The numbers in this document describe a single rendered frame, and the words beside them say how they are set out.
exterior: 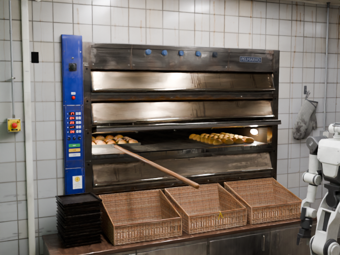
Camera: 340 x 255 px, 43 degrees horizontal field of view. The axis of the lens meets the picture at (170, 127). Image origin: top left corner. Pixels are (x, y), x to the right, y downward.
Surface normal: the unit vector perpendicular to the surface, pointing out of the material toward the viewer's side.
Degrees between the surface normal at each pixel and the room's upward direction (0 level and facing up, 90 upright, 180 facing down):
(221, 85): 68
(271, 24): 90
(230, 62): 92
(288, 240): 89
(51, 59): 90
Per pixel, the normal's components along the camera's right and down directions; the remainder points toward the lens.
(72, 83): 0.40, 0.08
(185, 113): 0.38, -0.26
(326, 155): -0.88, 0.04
